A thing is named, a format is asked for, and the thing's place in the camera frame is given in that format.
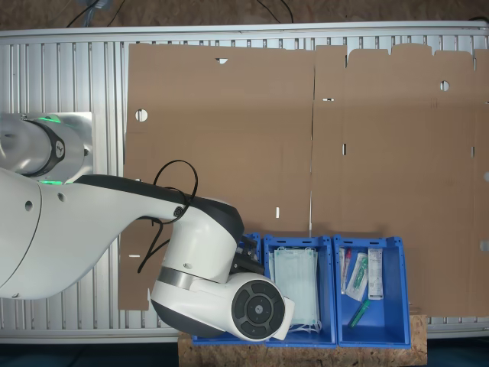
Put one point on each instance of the white face mask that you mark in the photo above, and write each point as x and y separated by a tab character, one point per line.
271	267
302	283

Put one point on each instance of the blue plastic bin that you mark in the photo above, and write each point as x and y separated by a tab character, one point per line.
328	286
256	241
382	332

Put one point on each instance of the green capped tube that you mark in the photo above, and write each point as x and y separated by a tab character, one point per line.
359	314

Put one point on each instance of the chipboard wooden plate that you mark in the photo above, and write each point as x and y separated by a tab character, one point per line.
344	357

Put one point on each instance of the clear packet with red tube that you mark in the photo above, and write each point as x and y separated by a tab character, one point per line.
345	267

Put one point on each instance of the clear packet with green needle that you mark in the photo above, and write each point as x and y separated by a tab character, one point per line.
357	279

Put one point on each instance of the long white printed packet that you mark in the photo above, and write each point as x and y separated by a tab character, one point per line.
375	275

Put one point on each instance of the brown cardboard sheet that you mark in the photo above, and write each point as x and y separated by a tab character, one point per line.
401	172
229	134

